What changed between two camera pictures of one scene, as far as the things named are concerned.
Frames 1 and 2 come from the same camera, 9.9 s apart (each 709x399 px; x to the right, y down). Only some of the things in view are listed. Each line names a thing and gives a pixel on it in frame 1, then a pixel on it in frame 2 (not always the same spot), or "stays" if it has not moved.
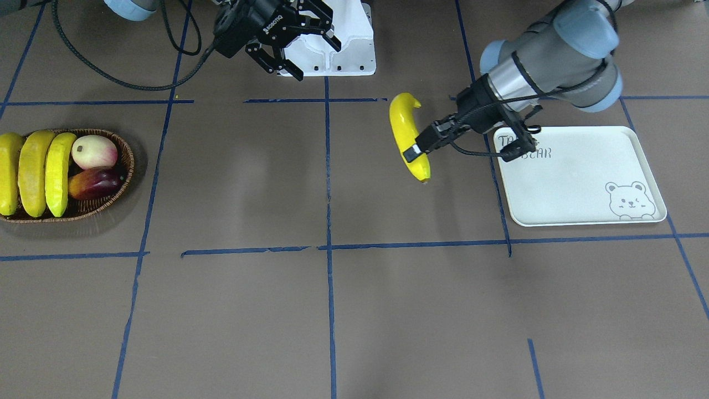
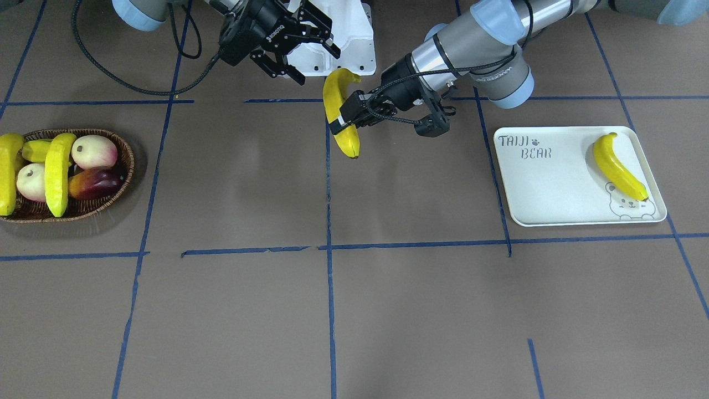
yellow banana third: (56, 171) stays
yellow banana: (10, 160) → (334, 89)
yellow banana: (406, 129) → (605, 153)
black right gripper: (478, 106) → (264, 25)
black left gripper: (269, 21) → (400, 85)
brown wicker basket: (65, 174) stays
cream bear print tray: (580, 175) stays
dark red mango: (96, 183) stays
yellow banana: (31, 171) → (10, 145)
